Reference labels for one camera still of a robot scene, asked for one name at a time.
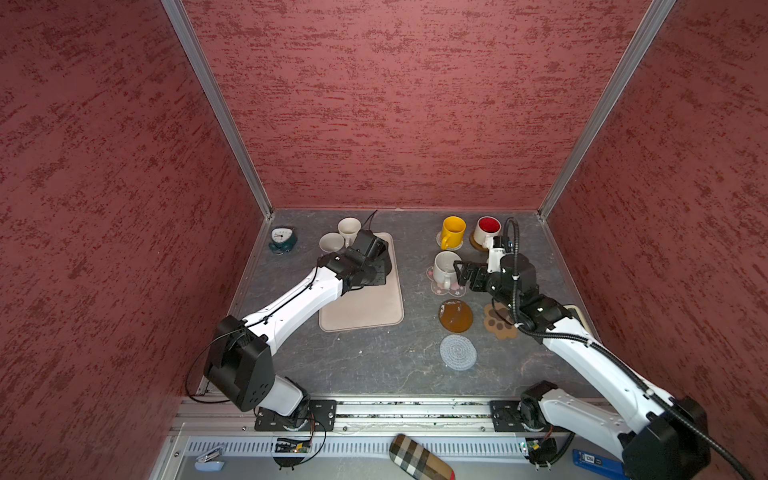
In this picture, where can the beige serving tray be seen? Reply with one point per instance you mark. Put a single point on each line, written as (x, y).
(370, 307)

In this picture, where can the white mug red inside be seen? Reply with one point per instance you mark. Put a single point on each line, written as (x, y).
(486, 226)

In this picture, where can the plaid case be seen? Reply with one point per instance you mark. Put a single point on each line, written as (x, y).
(417, 461)

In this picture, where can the brown wooden round coaster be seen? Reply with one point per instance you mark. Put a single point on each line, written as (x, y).
(455, 316)

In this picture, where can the cream calculator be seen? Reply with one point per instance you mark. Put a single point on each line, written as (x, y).
(579, 314)

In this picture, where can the grey woven round coaster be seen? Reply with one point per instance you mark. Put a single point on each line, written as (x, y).
(458, 353)

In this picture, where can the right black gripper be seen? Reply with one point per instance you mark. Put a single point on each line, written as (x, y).
(479, 270)

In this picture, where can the yellow mug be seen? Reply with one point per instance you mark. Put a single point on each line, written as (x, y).
(453, 230)

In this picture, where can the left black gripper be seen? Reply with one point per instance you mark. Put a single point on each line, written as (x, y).
(379, 279)

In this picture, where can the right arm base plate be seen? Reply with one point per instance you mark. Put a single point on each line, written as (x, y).
(514, 416)

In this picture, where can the pink flower coaster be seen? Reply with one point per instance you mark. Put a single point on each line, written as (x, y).
(445, 283)

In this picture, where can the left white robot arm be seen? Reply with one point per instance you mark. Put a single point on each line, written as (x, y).
(239, 360)

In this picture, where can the small stapler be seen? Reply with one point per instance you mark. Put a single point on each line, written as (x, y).
(210, 461)

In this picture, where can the brown paw coaster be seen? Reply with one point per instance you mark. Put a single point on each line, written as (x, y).
(498, 322)

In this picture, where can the blue tool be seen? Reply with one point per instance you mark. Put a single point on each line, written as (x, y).
(602, 466)

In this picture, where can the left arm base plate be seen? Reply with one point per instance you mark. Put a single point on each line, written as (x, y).
(311, 413)

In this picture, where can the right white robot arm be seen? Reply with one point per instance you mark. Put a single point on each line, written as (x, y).
(654, 435)

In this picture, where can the dark brown round coaster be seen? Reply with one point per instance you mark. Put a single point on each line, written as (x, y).
(476, 245)

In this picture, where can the white woven round coaster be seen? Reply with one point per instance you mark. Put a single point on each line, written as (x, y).
(439, 242)

